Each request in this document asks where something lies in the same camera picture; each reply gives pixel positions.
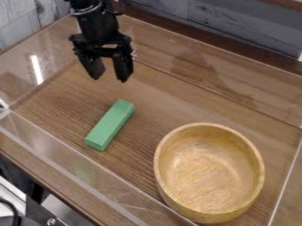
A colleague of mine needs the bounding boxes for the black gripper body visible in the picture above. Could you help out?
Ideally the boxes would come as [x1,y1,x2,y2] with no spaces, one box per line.
[70,5,134,58]

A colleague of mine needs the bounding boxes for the black cable lower left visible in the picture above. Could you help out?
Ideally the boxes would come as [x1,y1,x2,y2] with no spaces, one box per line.
[0,196,22,226]

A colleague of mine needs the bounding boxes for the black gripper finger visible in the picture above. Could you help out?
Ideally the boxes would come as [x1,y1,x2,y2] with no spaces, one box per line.
[75,51,106,80]
[113,45,134,82]

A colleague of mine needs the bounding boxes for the green rectangular block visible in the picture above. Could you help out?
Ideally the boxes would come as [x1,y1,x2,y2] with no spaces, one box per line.
[86,100,135,151]

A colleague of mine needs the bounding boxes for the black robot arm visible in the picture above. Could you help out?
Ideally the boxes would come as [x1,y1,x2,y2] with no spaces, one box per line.
[66,0,134,82]

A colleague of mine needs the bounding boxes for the brown wooden bowl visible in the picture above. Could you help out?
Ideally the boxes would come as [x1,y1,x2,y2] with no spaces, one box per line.
[154,123,266,224]

